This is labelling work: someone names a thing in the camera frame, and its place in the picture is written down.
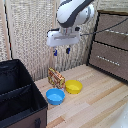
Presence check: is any black fabric storage box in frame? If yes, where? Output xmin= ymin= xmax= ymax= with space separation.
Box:
xmin=0 ymin=59 xmax=50 ymax=128

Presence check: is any yellow plastic bowl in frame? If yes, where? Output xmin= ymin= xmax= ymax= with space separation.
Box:
xmin=64 ymin=79 xmax=84 ymax=95

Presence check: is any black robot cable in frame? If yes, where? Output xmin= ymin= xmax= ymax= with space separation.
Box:
xmin=79 ymin=17 xmax=128 ymax=37

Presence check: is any brown drawer cabinet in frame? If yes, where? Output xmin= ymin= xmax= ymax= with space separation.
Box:
xmin=86 ymin=9 xmax=128 ymax=85

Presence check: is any silver drawer handle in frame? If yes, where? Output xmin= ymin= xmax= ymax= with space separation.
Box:
xmin=105 ymin=28 xmax=128 ymax=37
xmin=96 ymin=54 xmax=121 ymax=67

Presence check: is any blue plastic bowl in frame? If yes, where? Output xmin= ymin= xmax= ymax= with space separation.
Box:
xmin=45 ymin=87 xmax=67 ymax=107

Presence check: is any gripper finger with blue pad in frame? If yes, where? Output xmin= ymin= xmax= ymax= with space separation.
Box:
xmin=65 ymin=45 xmax=72 ymax=56
xmin=52 ymin=46 xmax=59 ymax=57

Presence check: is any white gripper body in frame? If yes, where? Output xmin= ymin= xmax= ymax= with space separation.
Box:
xmin=45 ymin=27 xmax=82 ymax=48

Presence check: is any yellow red granola bar box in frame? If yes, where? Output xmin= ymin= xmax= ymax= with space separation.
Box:
xmin=47 ymin=67 xmax=67 ymax=90

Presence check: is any beige woven screen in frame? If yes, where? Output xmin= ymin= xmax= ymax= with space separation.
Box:
xmin=0 ymin=0 xmax=101 ymax=83

